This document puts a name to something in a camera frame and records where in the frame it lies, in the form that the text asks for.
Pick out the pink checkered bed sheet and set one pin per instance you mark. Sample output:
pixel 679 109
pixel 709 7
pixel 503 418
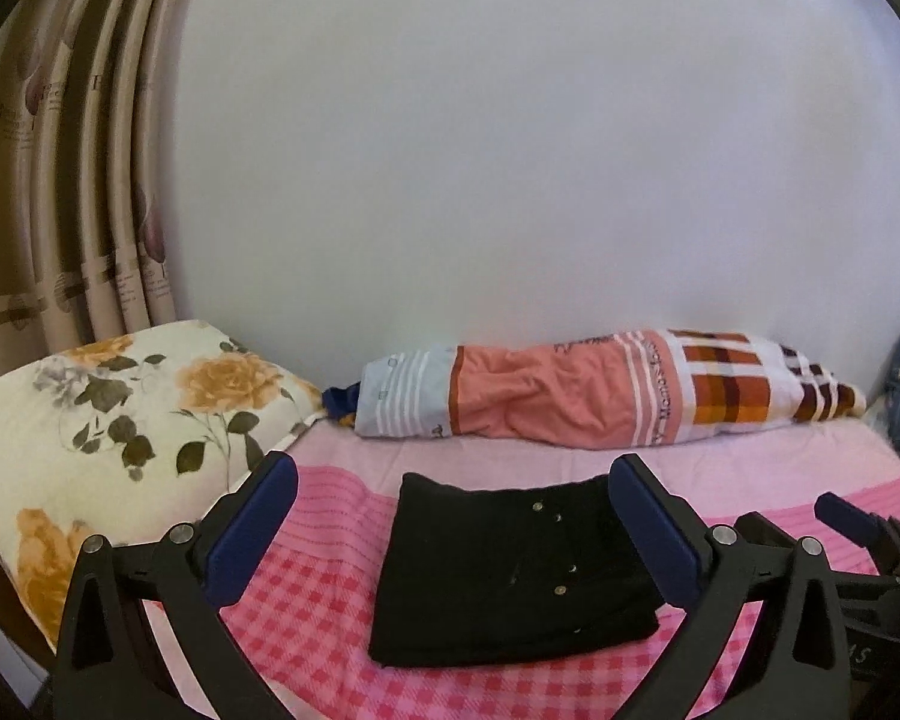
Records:
pixel 305 619

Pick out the black pants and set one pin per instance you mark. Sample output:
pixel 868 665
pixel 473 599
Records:
pixel 486 578

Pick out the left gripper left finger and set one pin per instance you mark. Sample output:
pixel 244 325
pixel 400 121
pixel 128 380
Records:
pixel 109 663

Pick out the orange plaid bolster pillow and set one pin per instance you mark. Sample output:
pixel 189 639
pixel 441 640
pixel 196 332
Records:
pixel 624 390

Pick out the white floral pillow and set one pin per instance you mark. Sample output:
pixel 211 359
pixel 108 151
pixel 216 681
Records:
pixel 126 437

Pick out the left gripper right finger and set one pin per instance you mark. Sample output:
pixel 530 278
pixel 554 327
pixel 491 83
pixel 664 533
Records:
pixel 796 661

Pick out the beige curtain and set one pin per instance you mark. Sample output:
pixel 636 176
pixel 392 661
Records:
pixel 82 252

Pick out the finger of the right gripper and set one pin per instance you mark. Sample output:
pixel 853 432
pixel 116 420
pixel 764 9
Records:
pixel 864 529

